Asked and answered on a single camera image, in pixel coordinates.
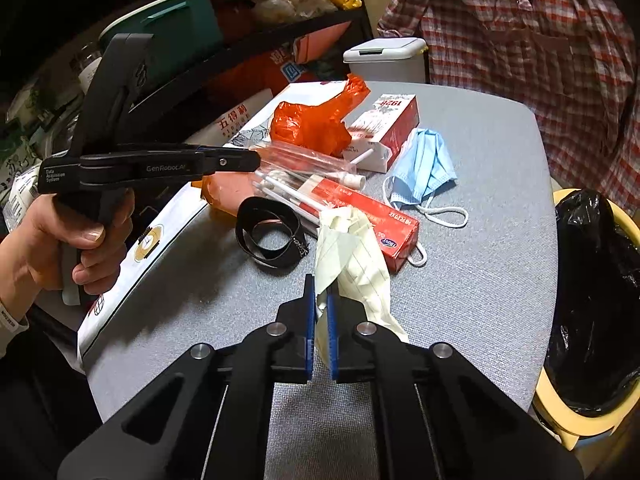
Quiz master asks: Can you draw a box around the black strap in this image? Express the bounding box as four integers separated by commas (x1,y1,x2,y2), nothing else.
235,196,308,267

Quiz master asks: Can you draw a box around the person's left hand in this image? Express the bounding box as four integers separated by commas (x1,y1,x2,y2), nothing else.
0,191,137,307

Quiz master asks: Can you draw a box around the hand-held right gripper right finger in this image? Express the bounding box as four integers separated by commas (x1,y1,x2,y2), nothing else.
326,292,585,480

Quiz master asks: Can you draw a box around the red plaid shirt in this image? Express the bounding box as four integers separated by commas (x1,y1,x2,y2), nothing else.
377,0,640,221

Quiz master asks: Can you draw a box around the salmon plastic packet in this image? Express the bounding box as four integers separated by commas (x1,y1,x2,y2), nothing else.
200,172,261,217

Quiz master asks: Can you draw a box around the green plastic bag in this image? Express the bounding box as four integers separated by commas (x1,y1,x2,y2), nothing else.
305,57,346,82

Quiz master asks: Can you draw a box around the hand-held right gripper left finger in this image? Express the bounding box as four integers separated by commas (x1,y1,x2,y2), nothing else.
59,274,321,480

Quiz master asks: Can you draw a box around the long red carton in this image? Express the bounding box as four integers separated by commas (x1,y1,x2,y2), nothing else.
280,175,421,275

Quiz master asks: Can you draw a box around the green and white package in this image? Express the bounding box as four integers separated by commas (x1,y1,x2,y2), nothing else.
0,110,76,221

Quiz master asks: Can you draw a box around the teal storage box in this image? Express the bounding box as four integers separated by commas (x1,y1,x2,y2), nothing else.
97,0,223,96

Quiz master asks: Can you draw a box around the white printed paper bag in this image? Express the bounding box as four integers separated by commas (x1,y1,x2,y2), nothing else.
77,80,351,361

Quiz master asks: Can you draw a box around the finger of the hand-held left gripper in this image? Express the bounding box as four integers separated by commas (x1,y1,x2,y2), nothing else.
199,145,262,178

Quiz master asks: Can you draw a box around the orange plastic bag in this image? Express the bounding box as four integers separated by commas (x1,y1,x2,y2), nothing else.
270,74,371,157

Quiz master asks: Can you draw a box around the clear plastic package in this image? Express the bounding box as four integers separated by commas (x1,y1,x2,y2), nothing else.
220,140,362,197

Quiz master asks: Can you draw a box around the white lidded bin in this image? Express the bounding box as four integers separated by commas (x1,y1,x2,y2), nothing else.
342,36,428,83

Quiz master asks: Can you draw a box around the black shelf rack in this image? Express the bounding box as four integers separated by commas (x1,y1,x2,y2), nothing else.
30,0,376,126

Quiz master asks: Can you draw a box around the white wristband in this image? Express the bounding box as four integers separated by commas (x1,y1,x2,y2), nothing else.
0,300,30,346

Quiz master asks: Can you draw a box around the yellow trash bin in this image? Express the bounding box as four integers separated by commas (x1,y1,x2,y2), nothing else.
532,187,640,451

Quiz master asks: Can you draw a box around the orange cardboard carton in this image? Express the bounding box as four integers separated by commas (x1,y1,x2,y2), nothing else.
200,20,352,106

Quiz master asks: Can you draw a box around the white sack with red print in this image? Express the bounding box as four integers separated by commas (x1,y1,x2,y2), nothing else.
185,87,273,146

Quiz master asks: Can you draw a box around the white plastic tube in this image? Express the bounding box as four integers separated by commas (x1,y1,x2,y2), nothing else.
254,172,321,233

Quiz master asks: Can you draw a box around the white and red carton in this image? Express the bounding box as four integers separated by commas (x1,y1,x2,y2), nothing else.
345,94,420,173

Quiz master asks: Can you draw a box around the blue face mask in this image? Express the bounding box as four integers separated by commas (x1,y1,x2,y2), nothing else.
382,127,469,227

